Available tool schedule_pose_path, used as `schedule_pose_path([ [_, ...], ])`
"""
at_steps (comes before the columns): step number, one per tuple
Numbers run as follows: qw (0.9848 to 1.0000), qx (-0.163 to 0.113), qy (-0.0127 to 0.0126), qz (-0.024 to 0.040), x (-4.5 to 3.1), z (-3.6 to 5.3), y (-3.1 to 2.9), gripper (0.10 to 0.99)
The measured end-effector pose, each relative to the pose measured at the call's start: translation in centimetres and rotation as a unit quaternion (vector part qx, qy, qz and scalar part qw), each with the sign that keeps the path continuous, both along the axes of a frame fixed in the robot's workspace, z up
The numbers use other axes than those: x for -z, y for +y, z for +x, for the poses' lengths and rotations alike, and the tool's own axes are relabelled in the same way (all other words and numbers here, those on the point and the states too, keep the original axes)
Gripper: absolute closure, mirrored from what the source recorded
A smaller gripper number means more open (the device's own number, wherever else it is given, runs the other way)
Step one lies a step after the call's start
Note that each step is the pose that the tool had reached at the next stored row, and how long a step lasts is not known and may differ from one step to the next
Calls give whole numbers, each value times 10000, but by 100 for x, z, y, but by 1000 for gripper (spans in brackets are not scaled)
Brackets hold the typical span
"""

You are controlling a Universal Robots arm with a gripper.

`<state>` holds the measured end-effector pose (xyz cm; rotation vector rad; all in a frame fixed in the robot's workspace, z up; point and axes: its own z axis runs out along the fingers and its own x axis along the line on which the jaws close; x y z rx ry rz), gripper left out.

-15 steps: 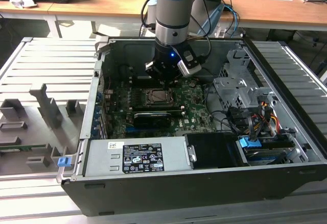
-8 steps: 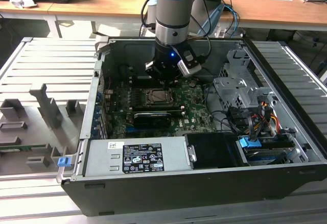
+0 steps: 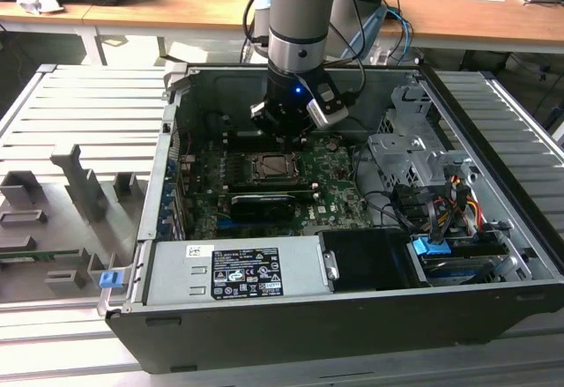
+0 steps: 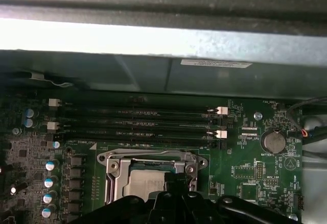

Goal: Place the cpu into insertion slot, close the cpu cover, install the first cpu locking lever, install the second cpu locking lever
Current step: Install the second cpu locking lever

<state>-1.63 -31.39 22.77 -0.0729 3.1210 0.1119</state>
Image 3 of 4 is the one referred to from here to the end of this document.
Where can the silver CPU chip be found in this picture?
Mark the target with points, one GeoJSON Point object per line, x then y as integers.
{"type": "Point", "coordinates": [277, 165]}

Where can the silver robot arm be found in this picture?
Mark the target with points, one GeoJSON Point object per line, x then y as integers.
{"type": "Point", "coordinates": [299, 17]}

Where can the CPU socket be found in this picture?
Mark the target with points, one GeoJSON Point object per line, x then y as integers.
{"type": "Point", "coordinates": [250, 158]}

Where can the black graphics card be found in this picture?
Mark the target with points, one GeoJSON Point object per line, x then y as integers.
{"type": "Point", "coordinates": [262, 208]}

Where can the green motherboard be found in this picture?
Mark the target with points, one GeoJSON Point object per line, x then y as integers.
{"type": "Point", "coordinates": [343, 202]}

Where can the grey metal disk bay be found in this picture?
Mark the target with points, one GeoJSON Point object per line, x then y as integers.
{"type": "Point", "coordinates": [396, 153]}

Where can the black plastic air shroud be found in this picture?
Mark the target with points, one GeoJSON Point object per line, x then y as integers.
{"type": "Point", "coordinates": [365, 259]}

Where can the grey power supply unit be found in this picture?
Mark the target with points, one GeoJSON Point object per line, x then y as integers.
{"type": "Point", "coordinates": [176, 272]}

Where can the black PC case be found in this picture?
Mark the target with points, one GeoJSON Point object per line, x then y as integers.
{"type": "Point", "coordinates": [308, 329]}

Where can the small blue plastic clip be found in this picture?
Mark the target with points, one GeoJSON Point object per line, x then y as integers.
{"type": "Point", "coordinates": [110, 280]}

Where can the grey parts rack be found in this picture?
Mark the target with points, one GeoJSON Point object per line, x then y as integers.
{"type": "Point", "coordinates": [57, 228]}

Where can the crumpled white paper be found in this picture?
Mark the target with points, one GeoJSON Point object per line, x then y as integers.
{"type": "Point", "coordinates": [35, 5]}

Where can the green RAM stick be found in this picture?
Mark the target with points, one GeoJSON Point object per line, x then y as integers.
{"type": "Point", "coordinates": [39, 255]}

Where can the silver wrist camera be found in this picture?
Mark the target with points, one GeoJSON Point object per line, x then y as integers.
{"type": "Point", "coordinates": [328, 116]}

